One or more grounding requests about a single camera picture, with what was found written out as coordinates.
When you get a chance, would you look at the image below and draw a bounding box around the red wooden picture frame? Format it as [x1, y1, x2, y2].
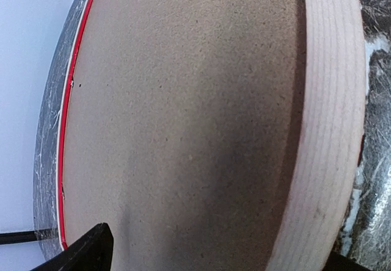
[56, 0, 367, 271]

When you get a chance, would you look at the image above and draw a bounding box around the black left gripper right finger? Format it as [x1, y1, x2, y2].
[325, 251, 370, 271]

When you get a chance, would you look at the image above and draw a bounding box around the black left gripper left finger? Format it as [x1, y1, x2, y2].
[35, 223, 114, 270]

